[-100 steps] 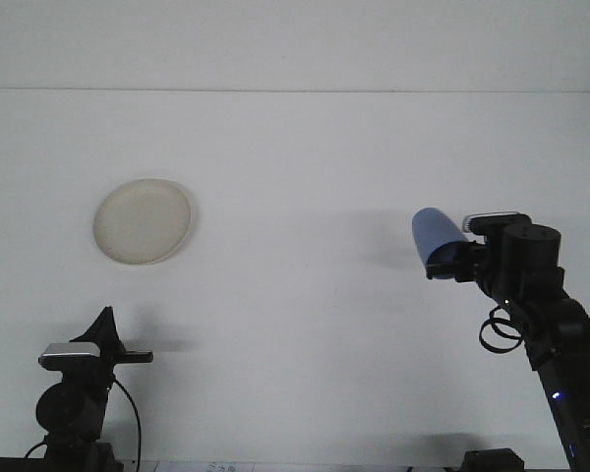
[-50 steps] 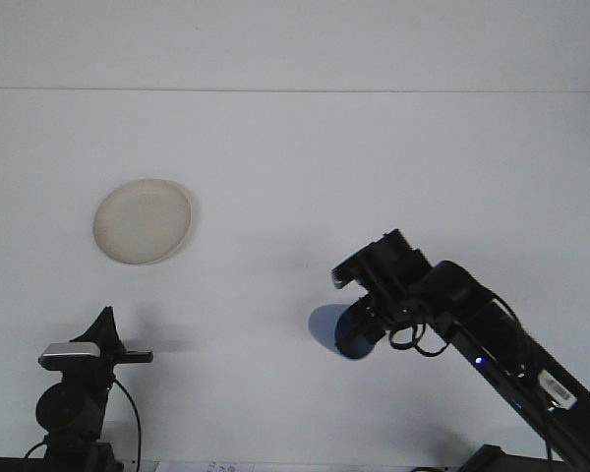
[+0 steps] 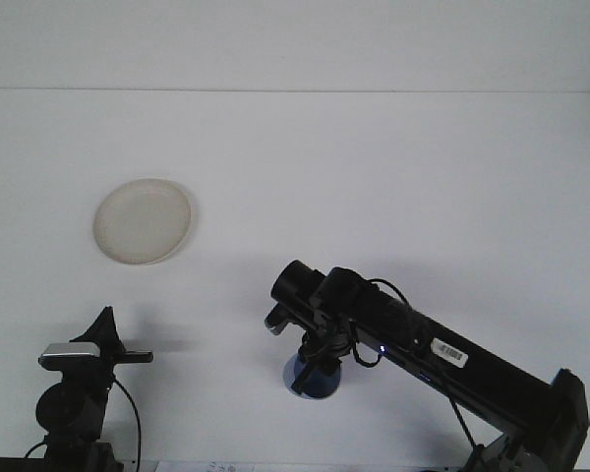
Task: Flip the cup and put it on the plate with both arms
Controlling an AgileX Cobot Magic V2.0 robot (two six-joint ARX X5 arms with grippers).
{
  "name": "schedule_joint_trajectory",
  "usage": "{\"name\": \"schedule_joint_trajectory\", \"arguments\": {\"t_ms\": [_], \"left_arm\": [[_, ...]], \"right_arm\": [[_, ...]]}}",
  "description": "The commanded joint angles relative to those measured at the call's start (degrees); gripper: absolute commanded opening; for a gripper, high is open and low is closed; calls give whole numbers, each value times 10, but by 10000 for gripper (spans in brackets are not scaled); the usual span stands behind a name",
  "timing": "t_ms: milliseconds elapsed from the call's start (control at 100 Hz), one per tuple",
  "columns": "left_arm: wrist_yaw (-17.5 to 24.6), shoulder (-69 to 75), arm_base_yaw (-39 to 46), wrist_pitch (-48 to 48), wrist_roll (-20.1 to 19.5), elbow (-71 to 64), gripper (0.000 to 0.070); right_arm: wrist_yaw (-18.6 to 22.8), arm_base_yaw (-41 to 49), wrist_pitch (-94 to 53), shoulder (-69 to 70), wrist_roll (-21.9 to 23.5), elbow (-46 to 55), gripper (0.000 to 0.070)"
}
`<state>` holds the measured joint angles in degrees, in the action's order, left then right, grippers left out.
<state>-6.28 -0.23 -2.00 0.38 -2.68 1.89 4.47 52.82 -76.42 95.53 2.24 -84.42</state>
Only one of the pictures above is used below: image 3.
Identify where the long black arm cable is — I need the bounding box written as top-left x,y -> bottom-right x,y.
110,377 -> 143,467

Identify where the pale blue cup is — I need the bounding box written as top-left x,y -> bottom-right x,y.
283,354 -> 343,402

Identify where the pale round plate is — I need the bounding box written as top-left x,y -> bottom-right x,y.
92,178 -> 193,266

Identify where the dark base platform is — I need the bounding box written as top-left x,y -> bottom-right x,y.
0,456 -> 45,472

